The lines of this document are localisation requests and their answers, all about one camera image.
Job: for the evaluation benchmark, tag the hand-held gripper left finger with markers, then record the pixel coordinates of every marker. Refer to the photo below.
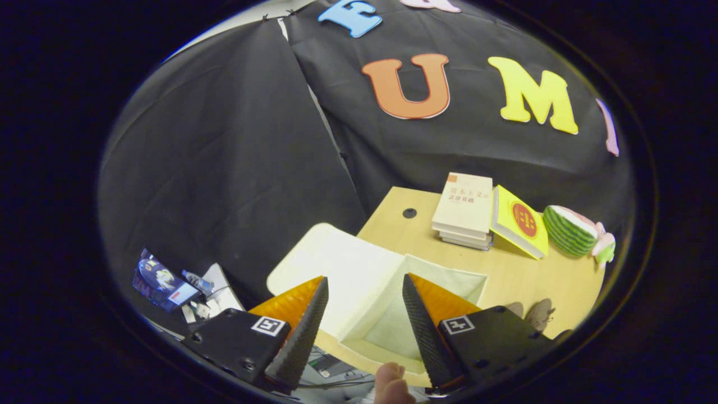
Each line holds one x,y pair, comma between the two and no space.
300,336

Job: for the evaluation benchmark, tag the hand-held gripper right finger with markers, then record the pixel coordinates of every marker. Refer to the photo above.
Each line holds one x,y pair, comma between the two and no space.
429,336

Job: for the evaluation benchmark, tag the cream fabric storage box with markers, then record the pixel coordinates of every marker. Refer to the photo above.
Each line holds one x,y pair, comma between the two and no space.
348,269

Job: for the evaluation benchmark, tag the brown fuzzy shoe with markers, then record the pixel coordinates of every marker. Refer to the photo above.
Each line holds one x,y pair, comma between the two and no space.
539,315
513,309

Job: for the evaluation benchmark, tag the white board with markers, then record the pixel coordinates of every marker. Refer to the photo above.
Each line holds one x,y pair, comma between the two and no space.
224,289

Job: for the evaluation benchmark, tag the thin white book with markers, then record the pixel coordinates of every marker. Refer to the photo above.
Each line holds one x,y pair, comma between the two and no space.
465,236

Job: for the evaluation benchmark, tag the clear plastic bottle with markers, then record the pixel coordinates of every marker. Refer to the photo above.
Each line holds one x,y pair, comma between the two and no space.
197,282

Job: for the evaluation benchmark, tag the cream paperback book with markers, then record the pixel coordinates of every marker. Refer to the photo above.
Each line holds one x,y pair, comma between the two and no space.
465,202

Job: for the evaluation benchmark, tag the yellow book with red seal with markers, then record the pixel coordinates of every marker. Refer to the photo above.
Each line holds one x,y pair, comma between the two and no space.
519,221

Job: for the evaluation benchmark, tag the blue printed packet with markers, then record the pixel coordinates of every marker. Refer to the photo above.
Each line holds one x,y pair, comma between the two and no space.
162,280

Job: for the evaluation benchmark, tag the watermelon slice plush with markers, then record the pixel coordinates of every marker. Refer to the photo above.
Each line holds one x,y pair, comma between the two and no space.
569,231

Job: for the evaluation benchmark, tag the pink and green plush toy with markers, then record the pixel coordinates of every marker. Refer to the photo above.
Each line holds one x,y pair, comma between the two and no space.
606,247

